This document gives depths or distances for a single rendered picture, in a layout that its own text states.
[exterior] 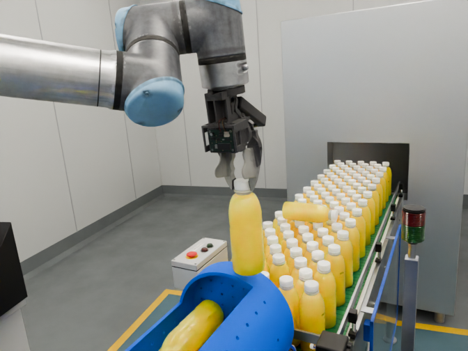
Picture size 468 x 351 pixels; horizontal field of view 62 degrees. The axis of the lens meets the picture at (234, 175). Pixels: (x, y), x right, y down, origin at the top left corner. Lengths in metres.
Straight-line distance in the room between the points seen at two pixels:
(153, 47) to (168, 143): 5.18
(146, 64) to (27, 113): 3.56
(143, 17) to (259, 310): 0.61
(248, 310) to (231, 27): 0.55
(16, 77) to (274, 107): 4.66
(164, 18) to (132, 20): 0.05
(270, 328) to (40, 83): 0.62
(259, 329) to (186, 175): 5.04
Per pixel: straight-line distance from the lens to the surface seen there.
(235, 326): 0.80
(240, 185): 0.79
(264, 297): 0.89
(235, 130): 0.71
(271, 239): 1.38
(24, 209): 4.12
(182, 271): 1.30
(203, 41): 0.71
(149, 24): 0.69
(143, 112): 0.61
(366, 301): 1.46
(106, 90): 0.60
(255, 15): 5.23
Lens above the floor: 1.66
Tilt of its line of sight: 14 degrees down
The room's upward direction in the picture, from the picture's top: 4 degrees counter-clockwise
